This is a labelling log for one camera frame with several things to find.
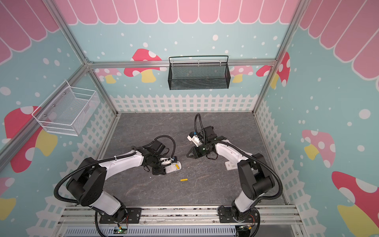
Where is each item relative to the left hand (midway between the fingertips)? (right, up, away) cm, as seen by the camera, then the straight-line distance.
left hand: (162, 169), depth 89 cm
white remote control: (+7, +1, 0) cm, 7 cm away
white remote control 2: (+42, +2, +1) cm, 42 cm away
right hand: (+16, +9, -4) cm, 19 cm away
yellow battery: (+14, -5, -3) cm, 15 cm away
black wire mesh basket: (+23, +58, +5) cm, 63 cm away
